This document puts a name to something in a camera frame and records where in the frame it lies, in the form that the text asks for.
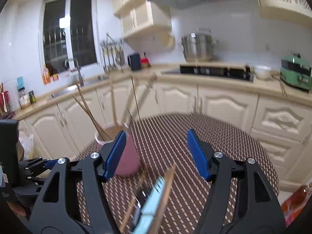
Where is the metal spoon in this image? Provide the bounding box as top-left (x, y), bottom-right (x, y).
top-left (129, 183), bottom-right (149, 227)

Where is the wall utensil rack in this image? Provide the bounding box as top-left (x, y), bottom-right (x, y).
top-left (100, 39), bottom-right (125, 49)

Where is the red kitchen tool set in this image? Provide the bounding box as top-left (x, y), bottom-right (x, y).
top-left (0, 90), bottom-right (12, 114)

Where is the steel steamer pot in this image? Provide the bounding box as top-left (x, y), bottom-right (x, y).
top-left (180, 28), bottom-right (218, 62)

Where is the clear jar with label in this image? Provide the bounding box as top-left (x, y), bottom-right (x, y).
top-left (19, 88), bottom-right (31, 109)

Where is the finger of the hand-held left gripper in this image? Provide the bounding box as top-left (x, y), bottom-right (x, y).
top-left (18, 175), bottom-right (47, 197)
top-left (19, 158), bottom-right (58, 173)

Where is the person's left hand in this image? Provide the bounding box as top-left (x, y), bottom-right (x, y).
top-left (5, 200), bottom-right (26, 217)

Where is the green electric cooker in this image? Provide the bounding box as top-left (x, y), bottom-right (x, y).
top-left (280, 52), bottom-right (312, 92)

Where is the small lattice door cabinet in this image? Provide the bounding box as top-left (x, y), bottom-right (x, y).
top-left (121, 1), bottom-right (172, 39)

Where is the white plastic bag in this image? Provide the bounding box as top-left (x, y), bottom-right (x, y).
top-left (18, 133), bottom-right (35, 160)

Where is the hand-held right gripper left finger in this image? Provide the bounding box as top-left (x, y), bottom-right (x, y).
top-left (28, 130), bottom-right (127, 234)

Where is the bunch of wooden chopsticks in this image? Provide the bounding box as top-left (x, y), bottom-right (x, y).
top-left (73, 73), bottom-right (177, 234)

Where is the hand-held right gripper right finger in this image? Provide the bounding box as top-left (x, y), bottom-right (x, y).
top-left (186, 128), bottom-right (287, 234)

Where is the light blue chopstick tray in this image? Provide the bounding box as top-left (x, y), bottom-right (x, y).
top-left (132, 175), bottom-right (166, 234)

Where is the grey kitchen faucet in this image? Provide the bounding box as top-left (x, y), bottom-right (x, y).
top-left (65, 58), bottom-right (84, 87)

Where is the pink cup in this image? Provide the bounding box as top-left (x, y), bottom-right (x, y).
top-left (95, 123), bottom-right (142, 176)

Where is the brown polka dot tablecloth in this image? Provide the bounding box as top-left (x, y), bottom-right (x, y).
top-left (73, 112), bottom-right (281, 234)

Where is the stainless steel sink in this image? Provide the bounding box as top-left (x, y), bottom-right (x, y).
top-left (50, 78), bottom-right (110, 98)

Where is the black gas cooktop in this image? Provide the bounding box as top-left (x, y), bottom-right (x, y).
top-left (161, 63), bottom-right (254, 82)

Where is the white bowl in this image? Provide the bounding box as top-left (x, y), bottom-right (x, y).
top-left (253, 65), bottom-right (272, 80)

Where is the light wooden board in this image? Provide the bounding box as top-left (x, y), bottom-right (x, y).
top-left (179, 60), bottom-right (251, 70)

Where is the dark sliding window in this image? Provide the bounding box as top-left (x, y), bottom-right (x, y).
top-left (41, 0), bottom-right (98, 74)

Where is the round cream steamer tray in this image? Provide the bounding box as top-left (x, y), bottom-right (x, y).
top-left (160, 33), bottom-right (176, 47)

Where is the orange plastic package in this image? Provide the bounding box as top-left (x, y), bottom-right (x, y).
top-left (280, 178), bottom-right (312, 227)

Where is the black electric kettle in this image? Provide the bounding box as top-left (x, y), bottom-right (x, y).
top-left (127, 53), bottom-right (142, 71)

